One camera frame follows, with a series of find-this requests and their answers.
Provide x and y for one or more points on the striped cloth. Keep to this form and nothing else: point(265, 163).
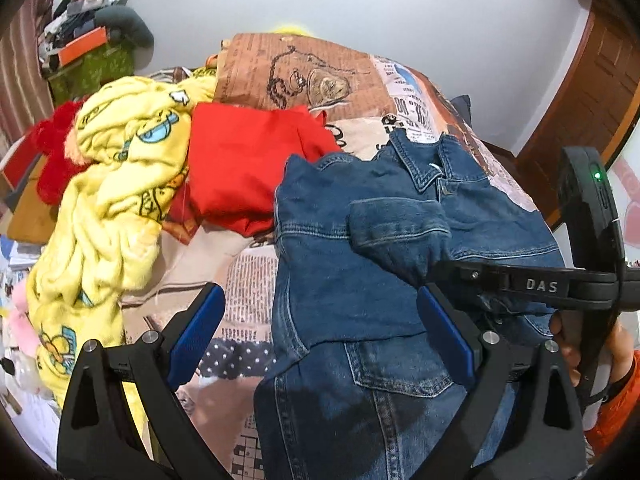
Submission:
point(167, 75)

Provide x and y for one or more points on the yellow padded headboard tube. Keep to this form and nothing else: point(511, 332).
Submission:
point(294, 31)

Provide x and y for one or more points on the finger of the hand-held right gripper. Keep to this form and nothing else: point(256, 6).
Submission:
point(470, 275)

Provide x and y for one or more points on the dark blue cushion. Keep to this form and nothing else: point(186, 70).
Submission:
point(461, 107)

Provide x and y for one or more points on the blue denim jacket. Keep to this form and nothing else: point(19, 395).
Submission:
point(340, 280)

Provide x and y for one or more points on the pink plush toy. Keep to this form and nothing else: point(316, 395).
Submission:
point(22, 320)

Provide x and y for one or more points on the pile of papers and booklets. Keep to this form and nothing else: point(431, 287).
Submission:
point(15, 260)

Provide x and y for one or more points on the red garment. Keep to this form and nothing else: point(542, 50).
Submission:
point(240, 160)

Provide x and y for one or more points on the person's right forearm orange sleeve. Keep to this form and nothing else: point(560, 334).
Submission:
point(620, 415)

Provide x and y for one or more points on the brown cartoon printed pillow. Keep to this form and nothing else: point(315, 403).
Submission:
point(260, 70)

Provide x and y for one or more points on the brown wooden door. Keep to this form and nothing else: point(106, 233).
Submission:
point(585, 100)

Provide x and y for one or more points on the grey neck pillow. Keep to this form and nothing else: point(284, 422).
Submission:
point(135, 27)

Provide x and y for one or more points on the orange box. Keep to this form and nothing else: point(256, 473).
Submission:
point(82, 46)

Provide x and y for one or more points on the striped maroon curtain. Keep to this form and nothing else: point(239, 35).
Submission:
point(22, 70)

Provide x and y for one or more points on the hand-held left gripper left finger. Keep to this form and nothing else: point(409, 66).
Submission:
point(197, 330)

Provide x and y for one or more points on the green patterned box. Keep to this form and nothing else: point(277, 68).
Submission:
point(95, 75)

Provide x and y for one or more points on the yellow cartoon fleece blanket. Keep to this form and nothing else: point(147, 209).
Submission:
point(115, 210)

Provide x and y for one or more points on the red plush toy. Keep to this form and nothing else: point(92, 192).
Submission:
point(50, 160)

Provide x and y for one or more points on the pile of clothes and clutter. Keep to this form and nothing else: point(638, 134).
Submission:
point(75, 5)

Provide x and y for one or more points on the newspaper print bed sheet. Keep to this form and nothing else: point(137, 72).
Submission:
point(250, 280)

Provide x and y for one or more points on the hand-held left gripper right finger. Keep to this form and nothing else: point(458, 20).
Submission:
point(445, 330)

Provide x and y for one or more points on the person's right hand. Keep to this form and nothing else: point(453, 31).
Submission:
point(566, 342)

